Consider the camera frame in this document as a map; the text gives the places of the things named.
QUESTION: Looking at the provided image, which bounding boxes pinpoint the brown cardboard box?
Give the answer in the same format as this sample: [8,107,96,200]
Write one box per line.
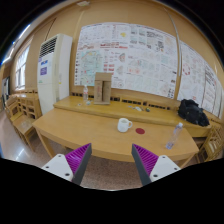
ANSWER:
[94,73,112,105]

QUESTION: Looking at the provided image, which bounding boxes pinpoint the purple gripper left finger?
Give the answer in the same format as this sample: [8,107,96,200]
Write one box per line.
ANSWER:
[42,143,92,185]

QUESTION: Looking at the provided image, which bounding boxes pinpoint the small bottle near box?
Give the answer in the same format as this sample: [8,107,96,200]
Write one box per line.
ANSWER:
[83,85,88,101]

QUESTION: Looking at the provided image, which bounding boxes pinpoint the wooden chair left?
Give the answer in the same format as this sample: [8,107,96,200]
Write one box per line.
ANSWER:
[6,93,42,148]

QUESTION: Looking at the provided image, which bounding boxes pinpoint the small objects on rear table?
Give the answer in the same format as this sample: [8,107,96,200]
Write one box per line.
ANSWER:
[128,105,150,112]

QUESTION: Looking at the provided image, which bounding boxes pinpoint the window with light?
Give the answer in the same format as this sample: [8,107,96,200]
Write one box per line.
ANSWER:
[15,46,30,89]

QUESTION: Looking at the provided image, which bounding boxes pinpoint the red round coaster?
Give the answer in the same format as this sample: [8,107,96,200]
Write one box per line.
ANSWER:
[136,128,145,134]

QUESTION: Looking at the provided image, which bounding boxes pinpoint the front wooden table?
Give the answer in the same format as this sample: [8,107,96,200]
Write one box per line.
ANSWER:
[33,108,198,168]

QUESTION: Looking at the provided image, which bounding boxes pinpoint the white standing air conditioner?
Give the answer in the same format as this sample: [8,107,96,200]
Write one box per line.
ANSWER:
[37,34,73,114]

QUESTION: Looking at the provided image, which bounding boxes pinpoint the clear plastic water bottle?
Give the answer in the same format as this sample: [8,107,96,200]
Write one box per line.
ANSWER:
[166,122,183,150]

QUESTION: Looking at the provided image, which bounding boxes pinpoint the right wall poster board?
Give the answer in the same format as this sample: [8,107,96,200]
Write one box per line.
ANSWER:
[177,42,224,118]

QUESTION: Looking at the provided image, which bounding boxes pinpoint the black bag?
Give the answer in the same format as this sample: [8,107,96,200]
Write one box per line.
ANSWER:
[178,99,210,127]

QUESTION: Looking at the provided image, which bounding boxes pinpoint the large wall poster board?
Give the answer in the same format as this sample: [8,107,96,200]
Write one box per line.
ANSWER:
[74,23,178,99]

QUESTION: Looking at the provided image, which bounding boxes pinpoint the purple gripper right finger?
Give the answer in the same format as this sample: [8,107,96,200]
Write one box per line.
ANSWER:
[132,144,180,186]

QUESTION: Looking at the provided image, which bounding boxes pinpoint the wooden table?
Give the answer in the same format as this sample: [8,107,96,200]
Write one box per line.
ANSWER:
[54,96,211,137]
[33,108,198,168]

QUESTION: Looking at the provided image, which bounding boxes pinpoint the white ceramic mug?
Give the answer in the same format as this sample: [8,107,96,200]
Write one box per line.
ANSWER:
[117,118,133,133]

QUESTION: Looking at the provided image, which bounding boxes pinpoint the wooden chair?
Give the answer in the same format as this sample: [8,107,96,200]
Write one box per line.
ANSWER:
[6,93,42,148]
[198,126,224,162]

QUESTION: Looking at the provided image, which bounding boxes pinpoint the wooden chair right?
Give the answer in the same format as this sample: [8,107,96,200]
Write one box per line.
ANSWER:
[198,126,224,162]

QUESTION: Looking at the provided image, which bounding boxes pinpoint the rear wooden table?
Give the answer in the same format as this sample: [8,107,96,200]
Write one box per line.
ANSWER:
[54,96,211,137]

